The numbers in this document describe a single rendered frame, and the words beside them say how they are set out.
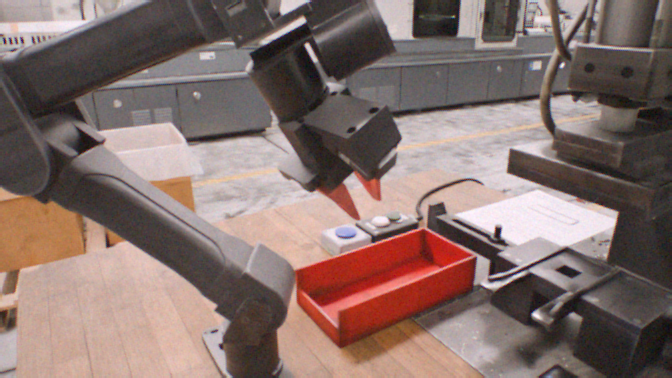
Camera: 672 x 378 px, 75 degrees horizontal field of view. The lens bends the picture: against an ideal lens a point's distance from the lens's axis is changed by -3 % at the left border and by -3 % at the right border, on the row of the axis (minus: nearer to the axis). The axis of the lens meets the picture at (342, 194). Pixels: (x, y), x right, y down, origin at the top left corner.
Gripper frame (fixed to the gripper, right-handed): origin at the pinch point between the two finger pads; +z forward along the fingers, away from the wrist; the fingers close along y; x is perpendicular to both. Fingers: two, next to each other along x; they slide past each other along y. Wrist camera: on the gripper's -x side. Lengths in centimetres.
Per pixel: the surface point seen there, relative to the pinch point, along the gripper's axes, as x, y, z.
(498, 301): -4.1, 8.5, 27.4
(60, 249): 207, -77, 54
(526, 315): -8.8, 8.7, 27.1
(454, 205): 26, 28, 40
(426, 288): 1.4, 2.0, 20.2
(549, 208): 13, 42, 48
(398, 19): 414, 312, 166
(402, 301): 1.4, -2.0, 18.4
